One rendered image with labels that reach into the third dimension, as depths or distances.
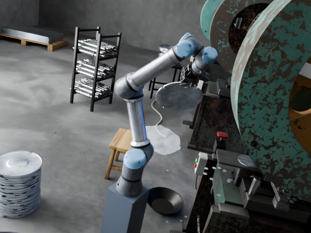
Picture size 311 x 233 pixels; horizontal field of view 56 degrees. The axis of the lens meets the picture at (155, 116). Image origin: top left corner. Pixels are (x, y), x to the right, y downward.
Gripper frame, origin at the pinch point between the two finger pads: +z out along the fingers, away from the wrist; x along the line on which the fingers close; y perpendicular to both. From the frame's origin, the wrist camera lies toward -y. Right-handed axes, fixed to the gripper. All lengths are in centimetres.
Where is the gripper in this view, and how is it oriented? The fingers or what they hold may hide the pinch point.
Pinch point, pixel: (186, 84)
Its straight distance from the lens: 172.2
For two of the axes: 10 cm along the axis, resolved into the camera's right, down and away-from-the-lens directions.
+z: -3.0, 3.3, 8.9
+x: 0.3, 9.4, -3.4
